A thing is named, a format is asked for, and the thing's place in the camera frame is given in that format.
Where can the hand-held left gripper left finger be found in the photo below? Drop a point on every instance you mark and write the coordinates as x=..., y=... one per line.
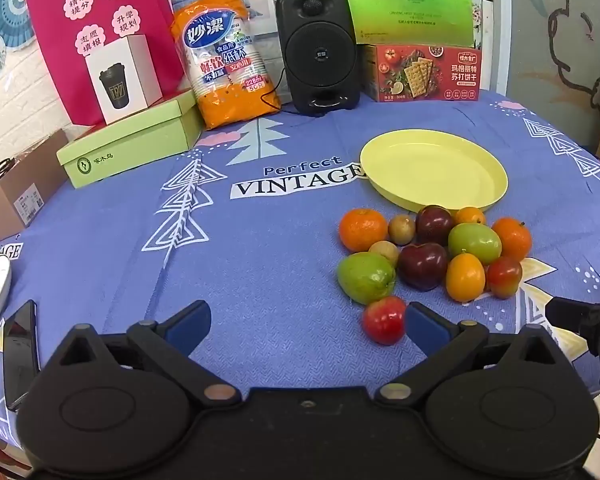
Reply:
x=190, y=322

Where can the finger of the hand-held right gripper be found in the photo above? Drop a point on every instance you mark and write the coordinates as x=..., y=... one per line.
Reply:
x=567, y=312

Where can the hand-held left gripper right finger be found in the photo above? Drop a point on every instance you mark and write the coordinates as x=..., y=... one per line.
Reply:
x=425, y=327

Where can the small red apple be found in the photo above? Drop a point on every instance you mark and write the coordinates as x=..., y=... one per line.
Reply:
x=383, y=321

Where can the yellow-orange citrus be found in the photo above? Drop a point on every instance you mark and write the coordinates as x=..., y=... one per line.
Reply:
x=465, y=277

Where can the oval green mango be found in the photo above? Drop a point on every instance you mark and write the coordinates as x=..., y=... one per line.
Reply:
x=366, y=278

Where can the small brown round fruit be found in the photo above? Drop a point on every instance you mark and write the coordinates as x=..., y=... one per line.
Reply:
x=401, y=229
x=383, y=251

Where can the orange mandarin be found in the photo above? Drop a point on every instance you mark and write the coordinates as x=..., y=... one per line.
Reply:
x=362, y=230
x=512, y=240

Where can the small orange citrus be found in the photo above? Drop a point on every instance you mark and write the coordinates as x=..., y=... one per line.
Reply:
x=471, y=215

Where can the yellow-green plastic plate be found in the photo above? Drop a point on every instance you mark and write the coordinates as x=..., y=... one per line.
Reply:
x=435, y=172

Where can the dark red plum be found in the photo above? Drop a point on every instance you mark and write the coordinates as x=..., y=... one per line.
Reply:
x=422, y=267

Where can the small red-green mango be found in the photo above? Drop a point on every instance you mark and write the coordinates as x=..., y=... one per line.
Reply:
x=504, y=277

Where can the blue printed tablecloth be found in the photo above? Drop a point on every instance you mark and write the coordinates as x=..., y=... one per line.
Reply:
x=270, y=260

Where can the dark red apple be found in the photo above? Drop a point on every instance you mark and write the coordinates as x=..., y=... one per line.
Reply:
x=434, y=224

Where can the black smartphone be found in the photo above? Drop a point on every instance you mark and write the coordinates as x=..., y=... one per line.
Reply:
x=20, y=350

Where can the light green shoe box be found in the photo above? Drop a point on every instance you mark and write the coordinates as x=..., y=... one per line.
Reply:
x=130, y=140

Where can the brown cardboard box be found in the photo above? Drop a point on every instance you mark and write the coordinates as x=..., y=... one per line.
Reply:
x=25, y=180

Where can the white cup box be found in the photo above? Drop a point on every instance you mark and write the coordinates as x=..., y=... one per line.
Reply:
x=125, y=80

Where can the red cracker box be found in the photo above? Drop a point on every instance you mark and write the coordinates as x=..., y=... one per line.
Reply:
x=420, y=72

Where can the orange paper cup pack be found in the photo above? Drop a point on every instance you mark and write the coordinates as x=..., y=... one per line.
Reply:
x=225, y=60

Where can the black speaker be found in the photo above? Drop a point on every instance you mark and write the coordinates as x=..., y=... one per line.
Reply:
x=316, y=50

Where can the pink paper bag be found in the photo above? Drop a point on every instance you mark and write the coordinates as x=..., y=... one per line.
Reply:
x=55, y=35

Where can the green gift box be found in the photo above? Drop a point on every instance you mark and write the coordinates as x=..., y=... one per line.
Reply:
x=405, y=0

